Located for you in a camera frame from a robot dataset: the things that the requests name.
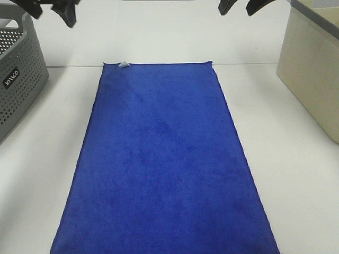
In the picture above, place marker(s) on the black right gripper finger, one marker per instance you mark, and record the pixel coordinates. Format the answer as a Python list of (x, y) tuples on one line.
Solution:
[(254, 6), (225, 6)]

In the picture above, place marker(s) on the beige storage box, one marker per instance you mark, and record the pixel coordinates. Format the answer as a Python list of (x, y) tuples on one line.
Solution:
[(308, 63)]

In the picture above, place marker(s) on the blue microfibre towel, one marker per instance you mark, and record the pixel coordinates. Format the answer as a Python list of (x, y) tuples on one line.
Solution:
[(162, 169)]

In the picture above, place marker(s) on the grey perforated plastic basket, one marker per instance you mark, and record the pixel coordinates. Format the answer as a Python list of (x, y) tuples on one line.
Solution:
[(23, 68)]

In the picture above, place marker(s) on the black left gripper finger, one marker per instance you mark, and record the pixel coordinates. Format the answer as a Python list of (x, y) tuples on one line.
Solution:
[(66, 10), (30, 6)]

